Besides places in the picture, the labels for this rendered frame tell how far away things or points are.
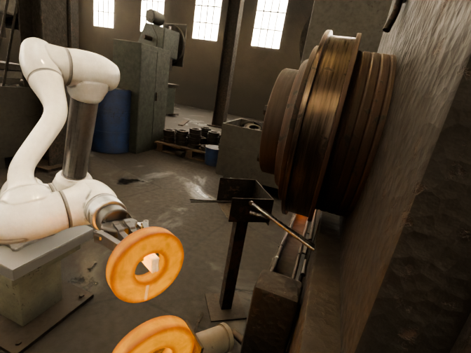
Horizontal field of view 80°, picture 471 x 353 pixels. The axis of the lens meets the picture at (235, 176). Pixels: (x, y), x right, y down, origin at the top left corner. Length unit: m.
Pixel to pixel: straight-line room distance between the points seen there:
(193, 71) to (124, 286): 11.76
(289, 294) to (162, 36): 8.13
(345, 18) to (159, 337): 3.27
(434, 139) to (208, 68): 11.69
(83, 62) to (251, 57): 10.32
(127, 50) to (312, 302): 4.07
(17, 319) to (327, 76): 1.59
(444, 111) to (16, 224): 0.80
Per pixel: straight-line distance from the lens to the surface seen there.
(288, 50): 11.07
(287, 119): 0.62
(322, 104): 0.56
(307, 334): 0.48
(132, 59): 4.28
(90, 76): 1.21
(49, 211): 0.81
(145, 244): 0.57
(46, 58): 1.17
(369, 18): 3.49
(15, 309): 1.69
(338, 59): 0.62
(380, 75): 0.64
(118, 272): 0.58
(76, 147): 1.36
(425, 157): 0.32
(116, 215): 0.74
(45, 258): 1.48
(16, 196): 0.83
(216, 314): 1.70
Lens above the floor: 1.20
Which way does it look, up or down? 18 degrees down
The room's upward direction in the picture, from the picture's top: 10 degrees clockwise
